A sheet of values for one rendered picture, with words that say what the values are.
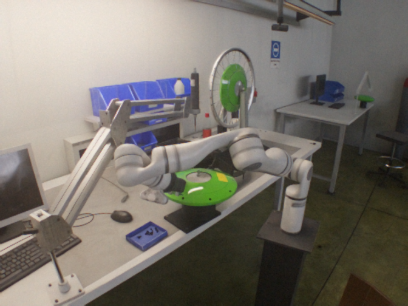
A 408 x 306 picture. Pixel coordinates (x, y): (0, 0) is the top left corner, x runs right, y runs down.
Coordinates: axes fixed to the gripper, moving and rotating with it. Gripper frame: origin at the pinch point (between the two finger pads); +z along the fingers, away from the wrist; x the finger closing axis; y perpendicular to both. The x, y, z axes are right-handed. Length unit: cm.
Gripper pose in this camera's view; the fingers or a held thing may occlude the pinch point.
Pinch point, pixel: (181, 194)
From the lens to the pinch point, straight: 99.0
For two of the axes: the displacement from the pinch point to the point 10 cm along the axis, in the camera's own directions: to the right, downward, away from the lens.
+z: 3.1, 2.7, 9.1
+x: -9.2, -1.3, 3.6
